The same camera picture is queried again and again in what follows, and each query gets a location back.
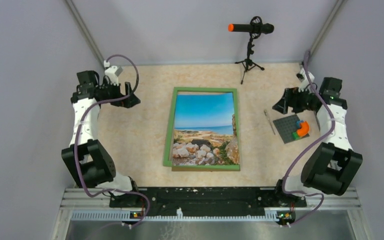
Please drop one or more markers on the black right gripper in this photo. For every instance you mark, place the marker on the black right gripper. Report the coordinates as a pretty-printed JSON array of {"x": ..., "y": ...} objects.
[{"x": 289, "y": 99}]

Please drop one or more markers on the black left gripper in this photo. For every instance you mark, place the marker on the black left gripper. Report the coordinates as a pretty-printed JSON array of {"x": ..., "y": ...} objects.
[{"x": 128, "y": 88}]

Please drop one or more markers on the clear handled screwdriver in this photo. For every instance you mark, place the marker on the clear handled screwdriver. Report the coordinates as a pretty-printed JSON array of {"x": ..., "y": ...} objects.
[{"x": 266, "y": 113}]

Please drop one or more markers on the coastal landscape photo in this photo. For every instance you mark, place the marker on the coastal landscape photo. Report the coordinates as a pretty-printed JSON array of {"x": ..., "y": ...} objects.
[{"x": 205, "y": 129}]

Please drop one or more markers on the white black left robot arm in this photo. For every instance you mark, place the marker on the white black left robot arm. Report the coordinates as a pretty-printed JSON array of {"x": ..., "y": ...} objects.
[{"x": 88, "y": 162}]

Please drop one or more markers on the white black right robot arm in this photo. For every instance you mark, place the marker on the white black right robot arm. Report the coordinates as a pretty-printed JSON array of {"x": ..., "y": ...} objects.
[{"x": 334, "y": 163}]

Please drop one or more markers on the grey studded baseplate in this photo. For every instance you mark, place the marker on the grey studded baseplate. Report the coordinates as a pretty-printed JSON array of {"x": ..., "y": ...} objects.
[{"x": 286, "y": 126}]

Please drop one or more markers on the blue small brick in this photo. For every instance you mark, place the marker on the blue small brick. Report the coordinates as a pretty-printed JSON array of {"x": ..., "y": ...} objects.
[{"x": 299, "y": 123}]

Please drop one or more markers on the green small brick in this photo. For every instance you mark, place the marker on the green small brick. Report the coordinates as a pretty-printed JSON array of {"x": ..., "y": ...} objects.
[{"x": 295, "y": 136}]

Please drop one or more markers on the orange curved brick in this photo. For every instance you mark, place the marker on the orange curved brick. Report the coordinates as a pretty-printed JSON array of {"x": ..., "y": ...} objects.
[{"x": 304, "y": 130}]

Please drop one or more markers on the black tripod stand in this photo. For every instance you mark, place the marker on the black tripod stand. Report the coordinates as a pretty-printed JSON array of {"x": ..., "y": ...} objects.
[{"x": 248, "y": 63}]

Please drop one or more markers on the black microphone orange tip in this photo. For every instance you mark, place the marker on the black microphone orange tip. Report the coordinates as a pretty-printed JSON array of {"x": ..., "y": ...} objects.
[{"x": 254, "y": 28}]

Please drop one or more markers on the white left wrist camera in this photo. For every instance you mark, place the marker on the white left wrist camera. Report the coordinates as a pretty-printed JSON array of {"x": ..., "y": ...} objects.
[{"x": 112, "y": 72}]

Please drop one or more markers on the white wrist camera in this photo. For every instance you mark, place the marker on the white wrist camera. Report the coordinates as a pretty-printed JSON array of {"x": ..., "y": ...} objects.
[
  {"x": 304, "y": 82},
  {"x": 112, "y": 72}
]

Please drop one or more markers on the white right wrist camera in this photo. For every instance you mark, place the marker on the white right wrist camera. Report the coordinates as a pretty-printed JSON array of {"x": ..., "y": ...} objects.
[{"x": 304, "y": 82}]

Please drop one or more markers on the brown frame backing board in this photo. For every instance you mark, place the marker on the brown frame backing board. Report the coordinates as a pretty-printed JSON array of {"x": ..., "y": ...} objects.
[{"x": 206, "y": 168}]

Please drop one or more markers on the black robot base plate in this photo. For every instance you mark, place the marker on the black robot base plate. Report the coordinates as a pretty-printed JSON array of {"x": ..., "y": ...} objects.
[{"x": 207, "y": 201}]

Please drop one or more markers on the white cable duct strip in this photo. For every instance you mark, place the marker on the white cable duct strip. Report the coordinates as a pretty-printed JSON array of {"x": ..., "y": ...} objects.
[{"x": 127, "y": 216}]

